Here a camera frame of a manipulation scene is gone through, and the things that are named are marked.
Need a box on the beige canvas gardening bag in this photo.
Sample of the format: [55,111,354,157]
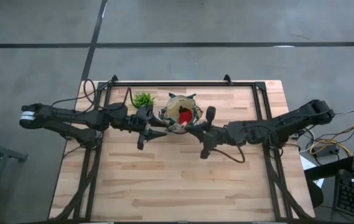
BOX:
[159,92,203,134]

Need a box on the black metal table frame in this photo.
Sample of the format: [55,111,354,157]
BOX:
[49,73,316,223]

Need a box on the black round stool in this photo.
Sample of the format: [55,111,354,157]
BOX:
[306,179,325,208]

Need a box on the grey power box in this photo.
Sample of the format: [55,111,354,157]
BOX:
[315,144,341,158]

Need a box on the yellow cable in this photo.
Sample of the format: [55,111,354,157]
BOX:
[309,124,354,157]

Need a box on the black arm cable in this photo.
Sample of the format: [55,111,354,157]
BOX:
[51,76,115,107]

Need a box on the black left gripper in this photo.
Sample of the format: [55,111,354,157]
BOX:
[134,105,169,151]

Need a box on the white paper sheet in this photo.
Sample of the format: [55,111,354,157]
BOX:
[299,154,325,189]

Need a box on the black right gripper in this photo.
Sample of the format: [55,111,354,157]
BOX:
[186,106,217,159]

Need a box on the small green potted plant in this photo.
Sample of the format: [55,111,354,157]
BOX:
[132,92,156,110]

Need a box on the red gardening glove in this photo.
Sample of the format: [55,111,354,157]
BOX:
[178,106,193,125]

